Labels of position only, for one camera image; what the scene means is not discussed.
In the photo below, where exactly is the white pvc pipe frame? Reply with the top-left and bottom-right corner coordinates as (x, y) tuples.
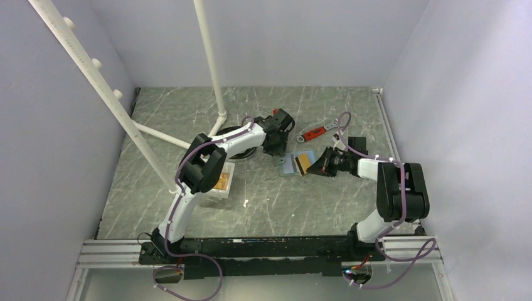
(28, 0), (228, 194)

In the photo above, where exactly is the clear plastic tray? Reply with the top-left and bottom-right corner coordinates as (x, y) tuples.
(206, 162), (235, 199)

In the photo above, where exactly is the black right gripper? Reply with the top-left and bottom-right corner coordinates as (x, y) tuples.
(307, 146), (352, 177)

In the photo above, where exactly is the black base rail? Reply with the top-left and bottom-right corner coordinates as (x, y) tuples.
(139, 231), (384, 280)

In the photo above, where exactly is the red handled adjustable wrench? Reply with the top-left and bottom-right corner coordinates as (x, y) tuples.
(296, 119), (348, 143)

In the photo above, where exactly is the black coiled cable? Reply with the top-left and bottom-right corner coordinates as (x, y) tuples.
(218, 125), (257, 161)

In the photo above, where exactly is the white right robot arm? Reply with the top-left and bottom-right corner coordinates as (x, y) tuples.
(307, 136), (430, 260)

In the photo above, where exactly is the aluminium extrusion frame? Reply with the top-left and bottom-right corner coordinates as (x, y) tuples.
(66, 240), (141, 300)

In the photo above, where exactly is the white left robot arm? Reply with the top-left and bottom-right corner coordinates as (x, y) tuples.
(151, 108), (295, 263)

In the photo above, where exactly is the gold striped credit card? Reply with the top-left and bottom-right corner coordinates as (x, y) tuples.
(292, 150), (317, 176)

